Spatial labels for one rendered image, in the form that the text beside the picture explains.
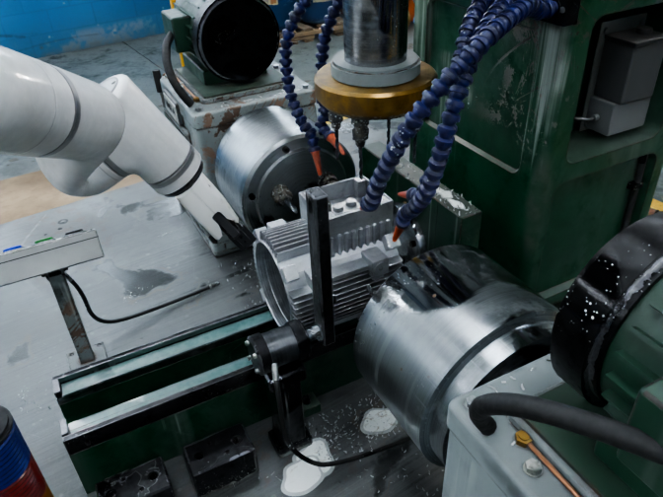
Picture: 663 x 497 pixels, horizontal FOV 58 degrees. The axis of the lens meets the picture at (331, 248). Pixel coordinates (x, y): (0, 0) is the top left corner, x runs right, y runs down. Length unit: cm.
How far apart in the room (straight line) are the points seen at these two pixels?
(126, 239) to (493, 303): 109
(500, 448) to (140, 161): 57
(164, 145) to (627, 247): 59
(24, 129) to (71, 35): 595
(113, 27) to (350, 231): 576
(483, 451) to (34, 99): 49
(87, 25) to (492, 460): 617
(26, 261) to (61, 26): 543
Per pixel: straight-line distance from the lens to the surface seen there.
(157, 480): 98
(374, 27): 86
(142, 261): 151
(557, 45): 89
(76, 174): 76
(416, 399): 73
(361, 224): 95
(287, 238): 95
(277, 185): 115
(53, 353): 133
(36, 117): 56
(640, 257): 51
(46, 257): 112
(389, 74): 86
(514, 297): 75
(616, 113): 105
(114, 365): 107
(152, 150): 85
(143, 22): 666
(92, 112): 65
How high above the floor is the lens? 163
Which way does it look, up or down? 35 degrees down
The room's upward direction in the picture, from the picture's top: 3 degrees counter-clockwise
